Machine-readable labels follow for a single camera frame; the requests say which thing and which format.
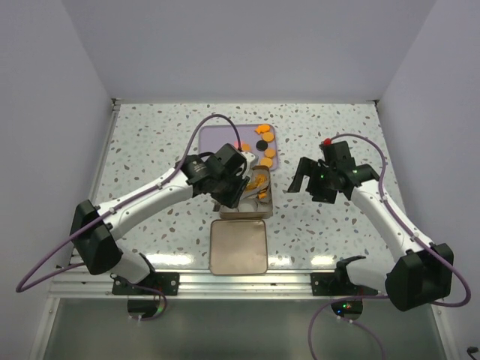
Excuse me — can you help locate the gold tin lid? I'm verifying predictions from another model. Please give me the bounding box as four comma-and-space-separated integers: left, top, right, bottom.
209, 219, 268, 276

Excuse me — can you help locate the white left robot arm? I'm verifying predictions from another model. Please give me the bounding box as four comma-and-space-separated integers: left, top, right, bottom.
70, 144, 258, 289

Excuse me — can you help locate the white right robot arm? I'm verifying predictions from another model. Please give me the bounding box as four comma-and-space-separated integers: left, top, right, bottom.
288, 140, 454, 311

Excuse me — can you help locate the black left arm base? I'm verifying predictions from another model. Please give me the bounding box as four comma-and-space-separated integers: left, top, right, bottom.
112, 269, 180, 296

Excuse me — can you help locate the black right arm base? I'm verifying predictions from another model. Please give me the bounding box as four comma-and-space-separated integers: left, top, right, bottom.
310, 255, 393, 296

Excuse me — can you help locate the orange flower cookie right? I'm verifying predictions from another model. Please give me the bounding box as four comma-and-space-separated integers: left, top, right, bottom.
264, 148, 276, 158

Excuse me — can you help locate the gold cookie tin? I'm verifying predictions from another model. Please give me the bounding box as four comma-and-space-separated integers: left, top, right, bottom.
218, 165, 273, 220

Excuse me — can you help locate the yellow round dotted cookie lower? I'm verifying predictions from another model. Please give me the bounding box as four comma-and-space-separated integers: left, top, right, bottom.
259, 157, 273, 168

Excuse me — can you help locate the yellow round dotted cookie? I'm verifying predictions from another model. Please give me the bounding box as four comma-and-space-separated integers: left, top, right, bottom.
259, 157, 273, 168
262, 132, 275, 143

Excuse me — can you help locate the yellow round dotted cookie upper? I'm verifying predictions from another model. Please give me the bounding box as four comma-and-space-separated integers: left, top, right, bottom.
262, 132, 275, 143

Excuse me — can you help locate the black sandwich cookie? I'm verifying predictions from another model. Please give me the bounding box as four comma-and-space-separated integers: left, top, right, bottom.
256, 140, 269, 152

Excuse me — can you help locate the lilac plastic tray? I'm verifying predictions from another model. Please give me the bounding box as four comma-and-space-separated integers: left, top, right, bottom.
199, 123, 280, 171

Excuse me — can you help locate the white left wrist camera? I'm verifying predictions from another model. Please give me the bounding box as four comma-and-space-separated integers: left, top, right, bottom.
241, 151, 259, 170

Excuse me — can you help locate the aluminium front rail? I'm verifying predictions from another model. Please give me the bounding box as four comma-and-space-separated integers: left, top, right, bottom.
48, 254, 443, 301

